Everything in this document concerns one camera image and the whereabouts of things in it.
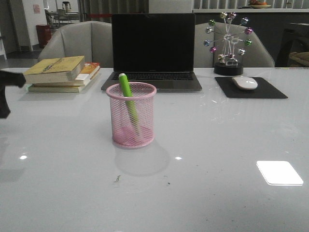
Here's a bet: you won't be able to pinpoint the yellow book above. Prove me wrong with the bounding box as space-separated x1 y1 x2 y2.
23 56 85 84
28 73 99 93

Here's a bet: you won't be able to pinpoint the green pen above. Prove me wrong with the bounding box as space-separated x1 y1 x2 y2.
118 73 140 136

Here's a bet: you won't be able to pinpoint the white computer mouse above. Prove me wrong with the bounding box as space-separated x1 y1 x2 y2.
231 76 258 90

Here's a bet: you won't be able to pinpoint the red barrier belt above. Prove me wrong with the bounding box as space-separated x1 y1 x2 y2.
87 14 112 18

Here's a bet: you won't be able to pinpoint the red trash bin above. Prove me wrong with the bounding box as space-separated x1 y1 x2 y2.
36 25 51 48

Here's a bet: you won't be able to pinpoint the grey open laptop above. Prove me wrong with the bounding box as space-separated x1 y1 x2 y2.
101 13 202 92

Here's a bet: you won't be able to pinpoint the fruit bowl on counter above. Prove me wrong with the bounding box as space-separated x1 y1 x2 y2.
248 0 271 9

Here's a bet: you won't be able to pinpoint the pink mesh pen holder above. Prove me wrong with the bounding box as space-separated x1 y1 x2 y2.
106 82 156 148

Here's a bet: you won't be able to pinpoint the yellow top book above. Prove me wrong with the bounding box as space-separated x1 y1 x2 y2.
23 56 85 84

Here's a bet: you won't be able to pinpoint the ferris wheel desk ornament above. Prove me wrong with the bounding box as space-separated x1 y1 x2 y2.
203 12 253 76

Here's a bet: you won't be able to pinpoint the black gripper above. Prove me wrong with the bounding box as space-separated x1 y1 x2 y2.
0 70 26 118

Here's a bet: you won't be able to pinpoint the grey left armchair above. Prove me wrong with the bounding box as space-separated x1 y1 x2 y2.
38 21 113 68

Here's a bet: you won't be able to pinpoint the black mouse pad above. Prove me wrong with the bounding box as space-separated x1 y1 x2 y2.
214 77 288 99

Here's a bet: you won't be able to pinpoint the white orange middle book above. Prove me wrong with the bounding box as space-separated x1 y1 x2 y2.
33 62 100 87

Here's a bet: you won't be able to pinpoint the yellow bottom book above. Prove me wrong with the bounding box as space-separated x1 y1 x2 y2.
28 73 99 93

